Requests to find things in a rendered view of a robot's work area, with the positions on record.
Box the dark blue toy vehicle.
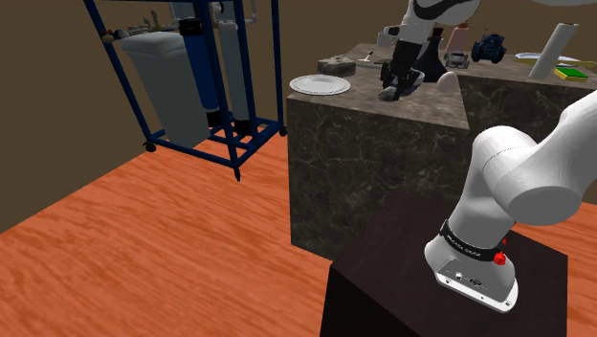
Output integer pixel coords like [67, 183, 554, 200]
[470, 29, 508, 64]

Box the dark purple bowl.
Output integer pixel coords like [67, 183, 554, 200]
[378, 67, 426, 101]

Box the green and yellow sponge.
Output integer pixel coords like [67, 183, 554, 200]
[553, 66, 589, 83]

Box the grey stone-like block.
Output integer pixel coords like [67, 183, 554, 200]
[317, 55, 358, 78]

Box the pink bottle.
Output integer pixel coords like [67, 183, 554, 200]
[443, 22, 471, 56]

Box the dark robot stand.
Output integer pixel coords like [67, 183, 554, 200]
[319, 191, 569, 337]

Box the small grey metal holder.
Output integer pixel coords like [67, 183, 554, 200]
[443, 51, 471, 71]

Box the blue metal rack with tanks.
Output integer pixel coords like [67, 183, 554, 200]
[83, 0, 288, 183]

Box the white plate with blue rim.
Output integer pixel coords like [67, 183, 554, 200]
[514, 51, 583, 67]

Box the silver knife with black handle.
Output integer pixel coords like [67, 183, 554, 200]
[356, 51, 389, 69]

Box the black flared vase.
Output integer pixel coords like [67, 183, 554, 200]
[413, 34, 450, 83]

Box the white egg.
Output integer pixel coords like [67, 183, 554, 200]
[436, 71, 460, 94]

